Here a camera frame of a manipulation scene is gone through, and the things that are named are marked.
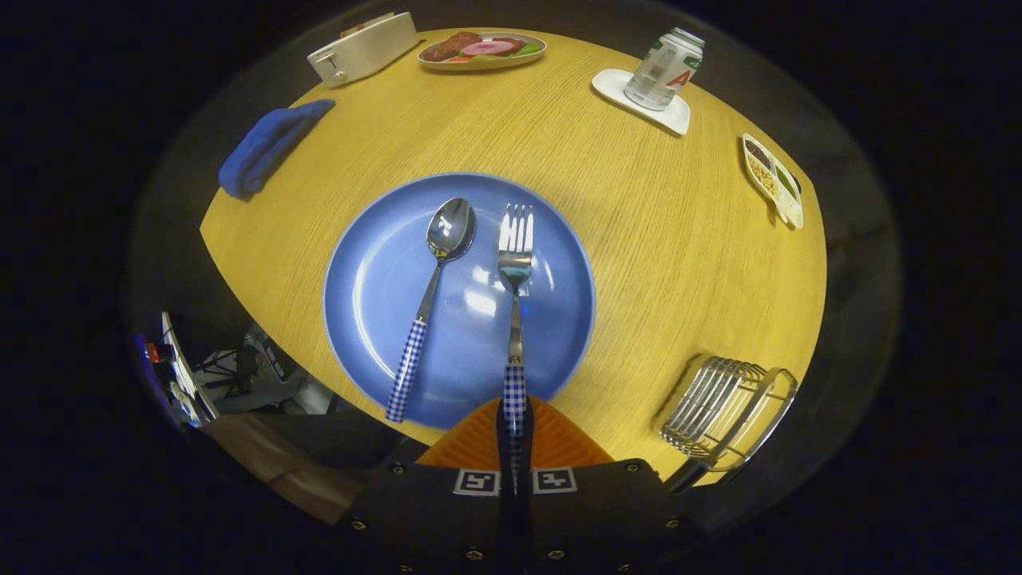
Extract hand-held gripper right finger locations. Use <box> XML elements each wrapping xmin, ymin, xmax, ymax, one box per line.
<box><xmin>519</xmin><ymin>397</ymin><xmax>705</xmax><ymax>575</ymax></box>

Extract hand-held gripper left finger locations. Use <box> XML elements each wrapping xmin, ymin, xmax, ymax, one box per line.
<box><xmin>331</xmin><ymin>397</ymin><xmax>516</xmax><ymax>575</ymax></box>

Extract fork with checked handle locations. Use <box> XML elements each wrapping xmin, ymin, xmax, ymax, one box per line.
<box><xmin>497</xmin><ymin>203</ymin><xmax>536</xmax><ymax>490</ymax></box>

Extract spoon with checked handle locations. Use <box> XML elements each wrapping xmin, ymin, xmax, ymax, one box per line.
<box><xmin>385</xmin><ymin>197</ymin><xmax>477</xmax><ymax>424</ymax></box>

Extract person's beige trousers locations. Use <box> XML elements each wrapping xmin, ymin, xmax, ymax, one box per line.
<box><xmin>192</xmin><ymin>411</ymin><xmax>400</xmax><ymax>524</ymax></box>

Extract blue round plate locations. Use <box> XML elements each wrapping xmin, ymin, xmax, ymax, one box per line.
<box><xmin>323</xmin><ymin>172</ymin><xmax>597</xmax><ymax>430</ymax></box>

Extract white flat board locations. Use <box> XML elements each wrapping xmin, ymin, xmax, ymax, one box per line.
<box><xmin>160</xmin><ymin>311</ymin><xmax>218</xmax><ymax>424</ymax></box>

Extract white divided dish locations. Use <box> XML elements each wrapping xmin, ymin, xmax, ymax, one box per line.
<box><xmin>741</xmin><ymin>133</ymin><xmax>805</xmax><ymax>231</ymax></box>

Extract white square coaster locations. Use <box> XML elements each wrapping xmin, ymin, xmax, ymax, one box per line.
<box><xmin>592</xmin><ymin>69</ymin><xmax>691</xmax><ymax>137</ymax></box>

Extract blue folded cloth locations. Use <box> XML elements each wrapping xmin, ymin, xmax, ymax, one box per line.
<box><xmin>218</xmin><ymin>98</ymin><xmax>337</xmax><ymax>200</ymax></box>

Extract clear plastic bottle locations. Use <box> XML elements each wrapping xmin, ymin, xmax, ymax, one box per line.
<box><xmin>624</xmin><ymin>26</ymin><xmax>706</xmax><ymax>111</ymax></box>

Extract oval plate of food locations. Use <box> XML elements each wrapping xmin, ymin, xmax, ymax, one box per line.
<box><xmin>417</xmin><ymin>30</ymin><xmax>548</xmax><ymax>73</ymax></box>

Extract white toaster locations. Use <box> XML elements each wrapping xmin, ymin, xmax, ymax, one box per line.
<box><xmin>307</xmin><ymin>11</ymin><xmax>420</xmax><ymax>89</ymax></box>

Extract toast slice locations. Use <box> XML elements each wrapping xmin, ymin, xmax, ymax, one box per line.
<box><xmin>341</xmin><ymin>11</ymin><xmax>396</xmax><ymax>38</ymax></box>

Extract metal wire cutlery rack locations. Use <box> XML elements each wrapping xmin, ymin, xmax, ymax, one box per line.
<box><xmin>653</xmin><ymin>354</ymin><xmax>799</xmax><ymax>492</ymax></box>

